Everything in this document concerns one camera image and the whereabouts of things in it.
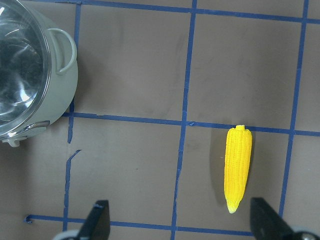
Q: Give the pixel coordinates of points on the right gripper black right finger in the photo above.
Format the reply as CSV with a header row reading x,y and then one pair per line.
x,y
266,224

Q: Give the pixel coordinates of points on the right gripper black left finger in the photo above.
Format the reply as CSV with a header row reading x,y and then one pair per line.
x,y
97,225

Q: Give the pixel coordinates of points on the glass lid with gold knob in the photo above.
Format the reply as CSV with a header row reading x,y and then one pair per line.
x,y
24,65

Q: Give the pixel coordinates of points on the yellow corn cob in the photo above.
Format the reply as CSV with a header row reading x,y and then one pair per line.
x,y
238,148

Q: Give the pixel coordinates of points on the pale green electric pot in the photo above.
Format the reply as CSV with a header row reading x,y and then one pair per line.
x,y
62,82

